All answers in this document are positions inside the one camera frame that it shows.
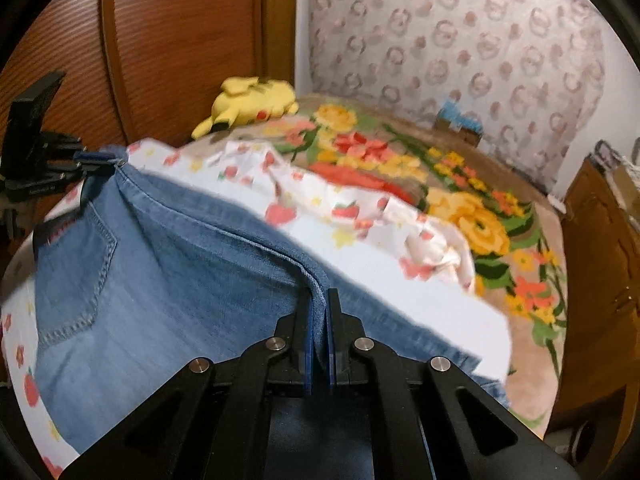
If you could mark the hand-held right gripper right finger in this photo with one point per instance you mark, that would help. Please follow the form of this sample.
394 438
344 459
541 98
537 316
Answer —
329 360

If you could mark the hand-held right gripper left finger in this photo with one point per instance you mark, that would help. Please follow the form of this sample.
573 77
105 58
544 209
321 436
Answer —
310 360

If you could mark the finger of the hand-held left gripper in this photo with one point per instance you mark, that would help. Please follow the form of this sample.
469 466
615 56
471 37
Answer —
95 157
45 187

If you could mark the blue denim pants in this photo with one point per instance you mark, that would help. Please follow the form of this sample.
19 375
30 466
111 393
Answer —
175 285

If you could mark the wooden louvered wardrobe door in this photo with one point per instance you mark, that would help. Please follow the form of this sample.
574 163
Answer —
65 60
190 35

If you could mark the white strawberry print sheet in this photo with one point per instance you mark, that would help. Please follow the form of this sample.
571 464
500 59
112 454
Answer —
375 280

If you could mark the yellow plush toy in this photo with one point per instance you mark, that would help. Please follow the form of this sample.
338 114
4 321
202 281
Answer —
250 100

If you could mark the floral blanket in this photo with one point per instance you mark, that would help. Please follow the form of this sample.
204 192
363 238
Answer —
450 180

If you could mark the blue and brown toy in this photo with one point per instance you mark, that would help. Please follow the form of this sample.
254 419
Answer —
457 117

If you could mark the wooden cabinet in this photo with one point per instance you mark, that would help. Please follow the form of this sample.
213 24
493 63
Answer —
595 270

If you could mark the circle pattern curtain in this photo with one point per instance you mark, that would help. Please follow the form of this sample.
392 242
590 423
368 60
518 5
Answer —
450 35

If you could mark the beige storage box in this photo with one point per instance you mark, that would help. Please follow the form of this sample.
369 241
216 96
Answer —
617 165

